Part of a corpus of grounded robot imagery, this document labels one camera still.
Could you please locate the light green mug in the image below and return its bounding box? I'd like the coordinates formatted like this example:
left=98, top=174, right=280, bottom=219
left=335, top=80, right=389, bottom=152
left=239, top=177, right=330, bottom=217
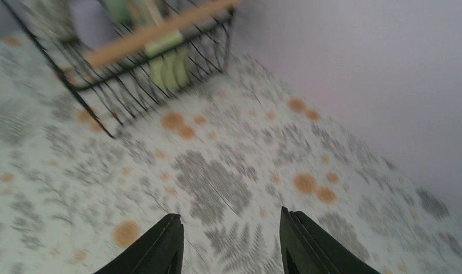
left=103, top=1, right=189, bottom=90

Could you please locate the black wire dish rack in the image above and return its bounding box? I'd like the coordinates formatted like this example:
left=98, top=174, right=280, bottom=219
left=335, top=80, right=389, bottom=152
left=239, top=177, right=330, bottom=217
left=3, top=1, right=238, bottom=138

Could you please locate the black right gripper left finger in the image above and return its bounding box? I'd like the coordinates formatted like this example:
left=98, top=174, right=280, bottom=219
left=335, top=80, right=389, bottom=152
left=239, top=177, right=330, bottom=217
left=95, top=213, right=184, bottom=274

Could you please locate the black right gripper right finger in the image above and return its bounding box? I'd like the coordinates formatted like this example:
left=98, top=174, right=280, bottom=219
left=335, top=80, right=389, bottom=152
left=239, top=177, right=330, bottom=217
left=279, top=207, right=378, bottom=274

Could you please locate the floral patterned table mat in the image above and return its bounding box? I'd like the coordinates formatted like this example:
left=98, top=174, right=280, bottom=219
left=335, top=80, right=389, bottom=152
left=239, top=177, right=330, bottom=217
left=0, top=34, right=462, bottom=273

